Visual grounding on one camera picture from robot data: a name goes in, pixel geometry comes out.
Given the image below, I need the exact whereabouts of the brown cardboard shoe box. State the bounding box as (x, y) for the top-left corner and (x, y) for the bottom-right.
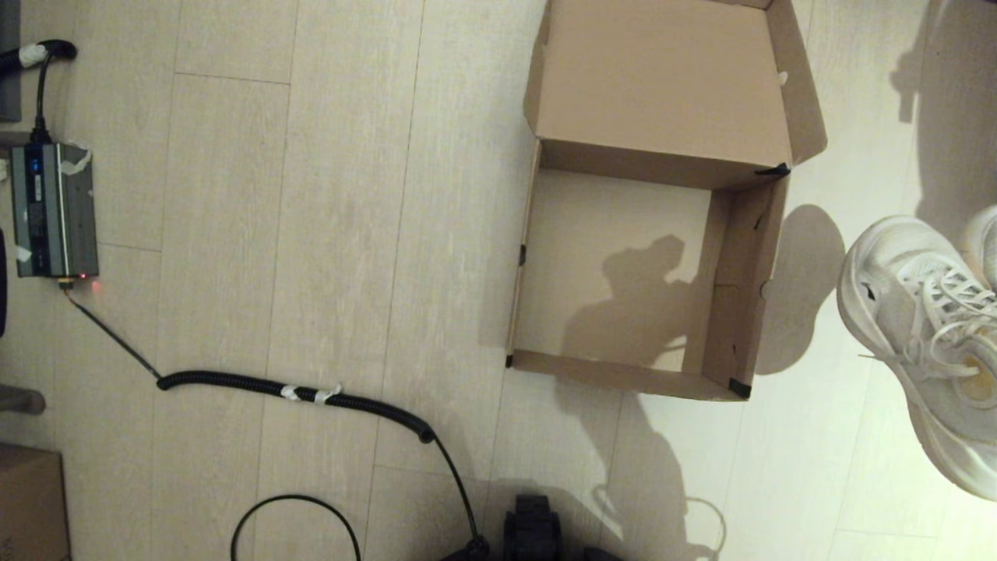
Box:
(505, 0), (828, 402)

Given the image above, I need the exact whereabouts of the white sneaker black side mark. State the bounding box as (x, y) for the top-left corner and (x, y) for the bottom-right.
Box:
(837, 216), (997, 501)

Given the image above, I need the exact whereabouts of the white sneaker tan toe edge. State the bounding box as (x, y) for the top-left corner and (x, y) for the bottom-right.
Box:
(962, 205), (997, 291)

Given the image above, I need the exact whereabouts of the small brown cardboard box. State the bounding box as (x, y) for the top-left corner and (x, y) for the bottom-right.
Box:
(0, 446), (71, 561)

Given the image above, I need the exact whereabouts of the black ridged robot part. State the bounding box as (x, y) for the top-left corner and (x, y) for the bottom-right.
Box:
(502, 495), (562, 561)

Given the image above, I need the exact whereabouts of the grey power supply unit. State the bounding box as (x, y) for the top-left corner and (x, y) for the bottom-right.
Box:
(9, 143), (100, 279)

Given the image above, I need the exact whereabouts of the grey metal foot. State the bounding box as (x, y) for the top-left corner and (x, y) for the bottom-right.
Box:
(0, 386), (45, 415)

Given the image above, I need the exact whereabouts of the dark flat panel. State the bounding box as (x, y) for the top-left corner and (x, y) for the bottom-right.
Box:
(0, 0), (22, 123)

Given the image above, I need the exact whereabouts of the black coiled cable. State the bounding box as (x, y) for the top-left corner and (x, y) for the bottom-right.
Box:
(61, 280), (490, 561)

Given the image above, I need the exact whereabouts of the thin black cable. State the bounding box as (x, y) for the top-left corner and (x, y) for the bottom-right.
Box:
(230, 495), (363, 561)

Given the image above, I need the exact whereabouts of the thick black taped cable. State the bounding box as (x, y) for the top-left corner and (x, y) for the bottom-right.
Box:
(0, 41), (79, 145)

